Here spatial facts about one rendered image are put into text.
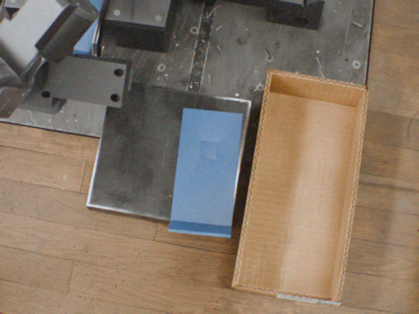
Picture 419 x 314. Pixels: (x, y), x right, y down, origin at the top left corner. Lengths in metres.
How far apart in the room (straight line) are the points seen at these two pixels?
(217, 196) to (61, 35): 0.32
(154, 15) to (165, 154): 0.16
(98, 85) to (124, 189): 0.21
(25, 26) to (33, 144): 0.32
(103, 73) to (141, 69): 0.25
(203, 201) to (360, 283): 0.21
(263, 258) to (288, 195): 0.08
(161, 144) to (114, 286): 0.18
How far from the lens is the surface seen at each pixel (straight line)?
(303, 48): 1.10
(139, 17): 1.02
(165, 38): 1.05
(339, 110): 1.08
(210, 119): 1.04
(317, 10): 1.06
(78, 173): 1.06
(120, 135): 1.04
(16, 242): 1.05
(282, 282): 1.02
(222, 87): 1.08
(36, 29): 0.77
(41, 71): 0.83
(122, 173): 1.03
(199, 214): 1.01
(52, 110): 0.91
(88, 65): 0.84
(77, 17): 0.78
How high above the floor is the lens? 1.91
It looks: 75 degrees down
